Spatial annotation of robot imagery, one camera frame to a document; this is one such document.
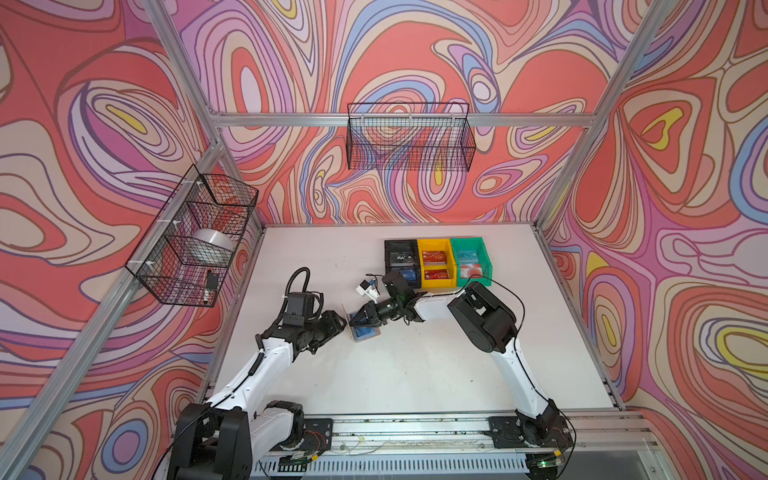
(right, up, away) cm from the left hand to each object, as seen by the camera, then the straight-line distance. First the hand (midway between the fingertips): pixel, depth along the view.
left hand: (345, 322), depth 86 cm
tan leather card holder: (+5, -5, +5) cm, 8 cm away
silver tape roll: (-30, +22, -15) cm, 40 cm away
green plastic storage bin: (+43, +17, +20) cm, 51 cm away
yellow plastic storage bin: (+31, +15, +20) cm, 40 cm away
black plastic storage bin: (+18, +19, +22) cm, 34 cm away
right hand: (+3, -3, +5) cm, 7 cm away
